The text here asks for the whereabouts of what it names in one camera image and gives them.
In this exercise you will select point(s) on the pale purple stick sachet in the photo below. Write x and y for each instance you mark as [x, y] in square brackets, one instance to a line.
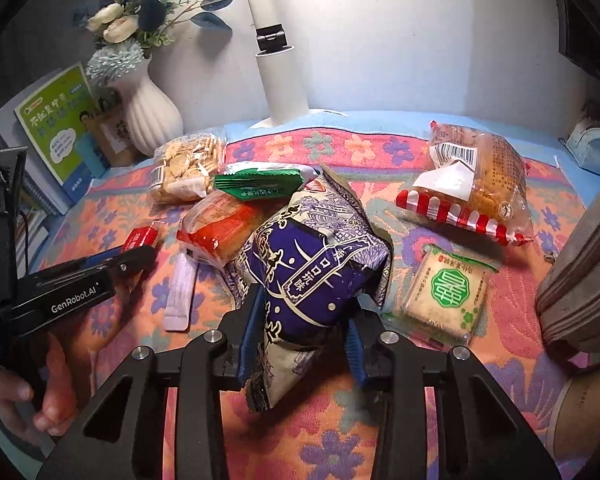
[180, 295]

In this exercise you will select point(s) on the person's left hand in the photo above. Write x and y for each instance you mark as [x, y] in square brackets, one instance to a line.
[60, 400]

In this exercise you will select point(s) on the purple and white snack bag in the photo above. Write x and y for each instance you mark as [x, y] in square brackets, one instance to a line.
[305, 270]

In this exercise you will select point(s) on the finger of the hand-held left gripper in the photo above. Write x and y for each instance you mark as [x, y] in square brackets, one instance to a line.
[135, 260]
[97, 259]

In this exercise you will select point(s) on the small red biscuit packet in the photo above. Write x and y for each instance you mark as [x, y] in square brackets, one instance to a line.
[141, 237]

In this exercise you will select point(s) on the white ribbed vase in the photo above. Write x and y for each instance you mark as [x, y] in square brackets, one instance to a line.
[150, 110]

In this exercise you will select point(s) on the light blue pouch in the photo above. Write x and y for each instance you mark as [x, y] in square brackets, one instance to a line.
[595, 147]

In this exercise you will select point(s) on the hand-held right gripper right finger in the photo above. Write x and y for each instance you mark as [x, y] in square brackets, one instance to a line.
[354, 355]

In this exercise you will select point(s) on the small round crackers packet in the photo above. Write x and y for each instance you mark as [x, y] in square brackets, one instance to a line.
[185, 165]

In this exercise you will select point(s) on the dark object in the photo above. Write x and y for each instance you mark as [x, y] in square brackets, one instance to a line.
[590, 45]

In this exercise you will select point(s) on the green cover book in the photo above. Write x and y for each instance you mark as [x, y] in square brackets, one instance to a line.
[55, 130]

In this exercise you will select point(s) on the artificial flower bouquet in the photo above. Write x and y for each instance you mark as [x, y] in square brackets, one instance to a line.
[130, 25]

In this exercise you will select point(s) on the green biscuit packet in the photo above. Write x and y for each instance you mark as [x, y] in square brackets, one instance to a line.
[260, 182]

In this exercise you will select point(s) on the tan rounded object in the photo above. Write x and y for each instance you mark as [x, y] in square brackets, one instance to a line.
[590, 410]

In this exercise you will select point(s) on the wooden pen holder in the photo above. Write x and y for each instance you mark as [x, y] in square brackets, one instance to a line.
[112, 140]

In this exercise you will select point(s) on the floral woven cloth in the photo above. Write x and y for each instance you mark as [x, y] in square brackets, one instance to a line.
[330, 145]

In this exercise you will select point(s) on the clear rice cracker packet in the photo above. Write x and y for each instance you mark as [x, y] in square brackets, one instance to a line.
[220, 230]

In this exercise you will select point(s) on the grey bag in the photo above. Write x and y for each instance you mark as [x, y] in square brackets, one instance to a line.
[585, 280]

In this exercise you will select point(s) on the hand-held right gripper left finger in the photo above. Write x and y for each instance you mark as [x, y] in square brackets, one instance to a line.
[245, 330]

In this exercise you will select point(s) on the row of upright books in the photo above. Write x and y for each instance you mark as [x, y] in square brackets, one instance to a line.
[35, 195]

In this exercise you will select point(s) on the square rice cake packet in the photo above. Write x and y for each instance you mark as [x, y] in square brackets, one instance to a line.
[442, 290]

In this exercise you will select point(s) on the striped-edge fried snack packet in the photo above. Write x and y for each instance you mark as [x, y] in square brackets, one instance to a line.
[485, 170]

